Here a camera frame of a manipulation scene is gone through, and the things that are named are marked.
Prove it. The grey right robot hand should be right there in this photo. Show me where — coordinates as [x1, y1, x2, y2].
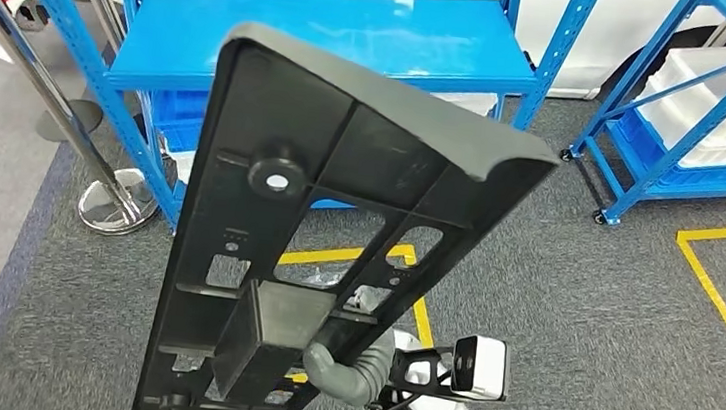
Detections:
[298, 342, 369, 409]

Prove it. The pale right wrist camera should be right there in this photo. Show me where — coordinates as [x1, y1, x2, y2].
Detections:
[386, 326, 515, 407]

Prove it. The white car with red stripe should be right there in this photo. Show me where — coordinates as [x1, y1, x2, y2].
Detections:
[0, 0, 726, 116]

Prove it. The blue metal shelf rack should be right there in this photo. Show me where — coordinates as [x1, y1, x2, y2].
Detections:
[0, 0, 604, 273]
[554, 0, 726, 238]

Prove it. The black plastic licence plate frame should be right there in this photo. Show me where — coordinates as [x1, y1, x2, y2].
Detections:
[129, 13, 571, 410]

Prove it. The white plastic tray stack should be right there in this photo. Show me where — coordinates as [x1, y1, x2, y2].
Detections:
[631, 35, 726, 175]

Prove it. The blue plastic crate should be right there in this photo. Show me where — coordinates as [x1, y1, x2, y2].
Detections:
[604, 107, 726, 200]
[143, 84, 212, 158]

